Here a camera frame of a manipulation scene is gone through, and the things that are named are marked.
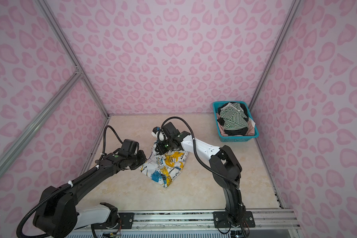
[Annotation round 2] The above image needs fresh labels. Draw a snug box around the teal plastic laundry basket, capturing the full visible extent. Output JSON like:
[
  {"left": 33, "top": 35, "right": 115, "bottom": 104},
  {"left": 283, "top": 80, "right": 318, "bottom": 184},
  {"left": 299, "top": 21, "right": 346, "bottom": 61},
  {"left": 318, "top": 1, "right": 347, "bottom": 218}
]
[{"left": 212, "top": 101, "right": 259, "bottom": 142}]

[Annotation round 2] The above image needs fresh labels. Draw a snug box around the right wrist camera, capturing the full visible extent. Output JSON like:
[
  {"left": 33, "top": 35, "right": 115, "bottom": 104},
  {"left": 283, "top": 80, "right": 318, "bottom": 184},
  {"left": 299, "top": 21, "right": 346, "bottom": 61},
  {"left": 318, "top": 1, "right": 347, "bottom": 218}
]
[{"left": 152, "top": 122, "right": 180, "bottom": 141}]

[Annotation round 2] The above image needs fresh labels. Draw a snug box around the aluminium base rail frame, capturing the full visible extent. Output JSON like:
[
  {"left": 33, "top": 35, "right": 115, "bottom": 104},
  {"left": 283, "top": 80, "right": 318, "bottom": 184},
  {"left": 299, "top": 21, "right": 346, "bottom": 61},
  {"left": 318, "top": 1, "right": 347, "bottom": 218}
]
[{"left": 43, "top": 208, "right": 304, "bottom": 238}]

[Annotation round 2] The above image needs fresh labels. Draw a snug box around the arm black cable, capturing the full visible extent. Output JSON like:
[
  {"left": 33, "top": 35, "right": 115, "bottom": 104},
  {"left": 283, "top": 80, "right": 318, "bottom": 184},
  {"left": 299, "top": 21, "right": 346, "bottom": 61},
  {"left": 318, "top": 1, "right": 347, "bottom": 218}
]
[
  {"left": 160, "top": 116, "right": 242, "bottom": 188},
  {"left": 16, "top": 125, "right": 124, "bottom": 238}
]

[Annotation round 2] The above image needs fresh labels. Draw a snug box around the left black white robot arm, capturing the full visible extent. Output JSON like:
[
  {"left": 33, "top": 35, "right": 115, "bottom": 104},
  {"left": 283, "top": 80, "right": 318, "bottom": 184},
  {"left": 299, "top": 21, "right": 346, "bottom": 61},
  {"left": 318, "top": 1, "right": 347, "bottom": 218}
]
[{"left": 16, "top": 150, "right": 146, "bottom": 238}]

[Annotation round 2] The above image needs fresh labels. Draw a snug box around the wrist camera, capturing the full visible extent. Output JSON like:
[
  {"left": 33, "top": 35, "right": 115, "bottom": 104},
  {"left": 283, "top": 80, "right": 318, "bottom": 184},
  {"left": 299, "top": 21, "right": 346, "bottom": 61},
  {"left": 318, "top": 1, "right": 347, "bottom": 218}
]
[
  {"left": 118, "top": 139, "right": 139, "bottom": 158},
  {"left": 152, "top": 122, "right": 180, "bottom": 141}
]

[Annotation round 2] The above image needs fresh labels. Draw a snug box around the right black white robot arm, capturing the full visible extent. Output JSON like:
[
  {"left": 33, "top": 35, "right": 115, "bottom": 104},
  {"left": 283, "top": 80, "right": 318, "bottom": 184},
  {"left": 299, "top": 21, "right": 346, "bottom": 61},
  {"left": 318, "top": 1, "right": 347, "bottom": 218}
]
[{"left": 154, "top": 131, "right": 246, "bottom": 227}]

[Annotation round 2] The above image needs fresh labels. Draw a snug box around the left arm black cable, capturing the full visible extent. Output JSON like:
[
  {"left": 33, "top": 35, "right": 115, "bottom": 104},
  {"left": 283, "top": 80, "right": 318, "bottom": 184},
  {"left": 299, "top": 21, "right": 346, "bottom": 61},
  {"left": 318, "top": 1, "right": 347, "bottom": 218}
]
[{"left": 16, "top": 125, "right": 124, "bottom": 238}]

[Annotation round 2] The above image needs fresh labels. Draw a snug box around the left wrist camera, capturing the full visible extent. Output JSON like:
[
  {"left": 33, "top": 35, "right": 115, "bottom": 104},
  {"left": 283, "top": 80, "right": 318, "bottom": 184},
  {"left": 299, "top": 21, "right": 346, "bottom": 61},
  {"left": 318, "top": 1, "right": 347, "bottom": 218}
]
[{"left": 118, "top": 139, "right": 139, "bottom": 158}]

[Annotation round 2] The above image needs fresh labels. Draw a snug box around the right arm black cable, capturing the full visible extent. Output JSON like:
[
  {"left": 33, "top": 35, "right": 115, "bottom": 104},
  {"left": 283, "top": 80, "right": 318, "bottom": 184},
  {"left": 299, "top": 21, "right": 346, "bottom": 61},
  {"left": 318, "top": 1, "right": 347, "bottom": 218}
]
[{"left": 160, "top": 116, "right": 242, "bottom": 188}]

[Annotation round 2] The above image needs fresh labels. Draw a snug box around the white yellow blue printed garment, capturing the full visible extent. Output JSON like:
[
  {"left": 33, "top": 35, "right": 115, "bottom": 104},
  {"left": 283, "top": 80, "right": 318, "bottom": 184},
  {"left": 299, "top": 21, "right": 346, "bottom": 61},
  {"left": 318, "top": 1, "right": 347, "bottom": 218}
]
[{"left": 140, "top": 144, "right": 189, "bottom": 188}]

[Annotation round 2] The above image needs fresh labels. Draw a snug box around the black garment in basket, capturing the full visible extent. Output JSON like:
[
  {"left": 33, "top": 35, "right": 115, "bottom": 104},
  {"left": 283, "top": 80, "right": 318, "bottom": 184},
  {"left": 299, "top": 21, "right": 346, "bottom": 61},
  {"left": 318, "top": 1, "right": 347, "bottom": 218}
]
[{"left": 219, "top": 102, "right": 250, "bottom": 136}]

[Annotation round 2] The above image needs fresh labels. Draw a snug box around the diagonal aluminium wall strut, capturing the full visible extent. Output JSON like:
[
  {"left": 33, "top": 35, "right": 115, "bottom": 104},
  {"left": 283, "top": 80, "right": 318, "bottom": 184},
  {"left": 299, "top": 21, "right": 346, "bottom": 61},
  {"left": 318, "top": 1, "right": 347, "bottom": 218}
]
[{"left": 0, "top": 70, "right": 82, "bottom": 179}]

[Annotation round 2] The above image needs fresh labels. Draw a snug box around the green white striped garment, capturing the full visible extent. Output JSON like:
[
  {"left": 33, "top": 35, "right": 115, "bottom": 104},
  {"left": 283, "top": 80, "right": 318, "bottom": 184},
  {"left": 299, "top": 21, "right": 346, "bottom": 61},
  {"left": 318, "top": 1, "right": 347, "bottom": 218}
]
[{"left": 219, "top": 102, "right": 250, "bottom": 131}]

